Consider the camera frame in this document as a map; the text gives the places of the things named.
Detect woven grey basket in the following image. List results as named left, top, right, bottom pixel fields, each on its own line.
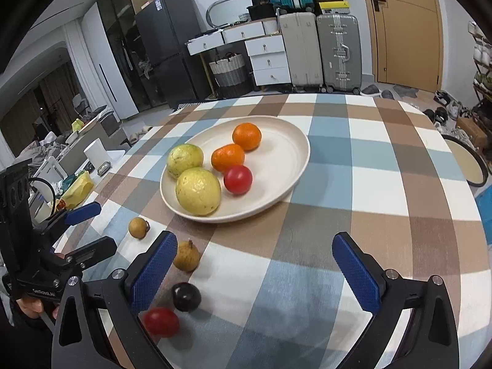
left=208, top=52, right=250, bottom=98

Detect dark purple plum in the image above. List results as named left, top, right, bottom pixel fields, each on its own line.
left=171, top=282, right=202, bottom=313

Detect grey slippers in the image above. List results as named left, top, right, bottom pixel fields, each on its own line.
left=361, top=85, right=395, bottom=101

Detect black cable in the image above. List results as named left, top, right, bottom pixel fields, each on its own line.
left=29, top=178, right=56, bottom=212

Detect brown longan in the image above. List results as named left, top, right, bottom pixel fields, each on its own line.
left=173, top=239, right=201, bottom=273
left=128, top=217, right=150, bottom=240

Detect checked tablecloth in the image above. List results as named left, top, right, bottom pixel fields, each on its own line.
left=54, top=92, right=489, bottom=369

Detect white box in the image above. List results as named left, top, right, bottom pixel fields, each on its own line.
left=36, top=157, right=66, bottom=185

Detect person's left hand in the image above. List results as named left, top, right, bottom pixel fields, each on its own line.
left=15, top=298, right=61, bottom=320

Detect dark grey refrigerator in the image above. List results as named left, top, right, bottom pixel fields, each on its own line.
left=134, top=0, right=213, bottom=105

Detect shoe rack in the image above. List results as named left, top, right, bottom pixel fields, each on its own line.
left=467, top=19, right=492, bottom=154

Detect pile of shoes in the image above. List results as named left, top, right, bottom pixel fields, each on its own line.
left=423, top=90, right=477, bottom=143

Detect dark glass wardrobe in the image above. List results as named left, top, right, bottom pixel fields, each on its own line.
left=96, top=0, right=156, bottom=114

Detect yellow and black box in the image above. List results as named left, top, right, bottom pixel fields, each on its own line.
left=318, top=1, right=351, bottom=14

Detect black crate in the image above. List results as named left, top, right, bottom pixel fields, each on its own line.
left=246, top=5, right=283, bottom=21

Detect wooden door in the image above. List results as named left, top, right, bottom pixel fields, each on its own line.
left=357, top=0, right=444, bottom=93

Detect cream basin black rim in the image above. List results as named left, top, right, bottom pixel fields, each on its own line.
left=442, top=134, right=490, bottom=189

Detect orange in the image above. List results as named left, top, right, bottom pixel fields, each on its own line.
left=232, top=122, right=262, bottom=151
left=211, top=143, right=246, bottom=173

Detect person's left forearm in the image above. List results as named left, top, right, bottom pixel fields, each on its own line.
left=0, top=296, right=54, bottom=369

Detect yellow cloth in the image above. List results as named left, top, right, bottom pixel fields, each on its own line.
left=58, top=171, right=95, bottom=210

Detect grey low table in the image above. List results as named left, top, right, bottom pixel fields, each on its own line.
left=58, top=109, right=127, bottom=162

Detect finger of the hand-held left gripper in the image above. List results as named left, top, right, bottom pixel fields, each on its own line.
left=57, top=236, right=118, bottom=267
left=39, top=201, right=103, bottom=236

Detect green guava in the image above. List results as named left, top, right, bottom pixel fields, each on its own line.
left=166, top=144, right=204, bottom=180

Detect silver suitcase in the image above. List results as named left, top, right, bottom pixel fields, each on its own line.
left=316, top=13, right=363, bottom=95

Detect beige slippers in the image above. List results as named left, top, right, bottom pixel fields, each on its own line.
left=127, top=125, right=152, bottom=145

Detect white dressing table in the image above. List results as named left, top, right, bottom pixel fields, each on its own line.
left=186, top=17, right=293, bottom=98

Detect red tomato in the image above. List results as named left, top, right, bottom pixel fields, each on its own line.
left=143, top=307, right=180, bottom=338
left=223, top=165, right=253, bottom=195

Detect brown cardboard box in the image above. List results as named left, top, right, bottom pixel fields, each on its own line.
left=455, top=117, right=489, bottom=149

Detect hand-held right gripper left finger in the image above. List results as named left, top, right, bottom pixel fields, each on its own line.
left=52, top=231, right=179, bottom=369

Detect beige suitcase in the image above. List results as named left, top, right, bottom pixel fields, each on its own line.
left=277, top=11, right=324, bottom=89

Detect cream round plate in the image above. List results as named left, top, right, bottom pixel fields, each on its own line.
left=160, top=115, right=311, bottom=224

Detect white wardrobe panel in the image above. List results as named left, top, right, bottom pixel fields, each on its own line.
left=79, top=2, right=140, bottom=121

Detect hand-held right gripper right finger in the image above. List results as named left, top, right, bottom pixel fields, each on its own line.
left=332, top=232, right=462, bottom=369

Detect yellow guava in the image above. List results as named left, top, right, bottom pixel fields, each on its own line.
left=175, top=167, right=222, bottom=216

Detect white curtain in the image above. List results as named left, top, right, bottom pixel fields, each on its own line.
left=63, top=21, right=93, bottom=112

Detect white cylinder bin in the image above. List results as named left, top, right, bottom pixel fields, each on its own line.
left=83, top=139, right=110, bottom=170

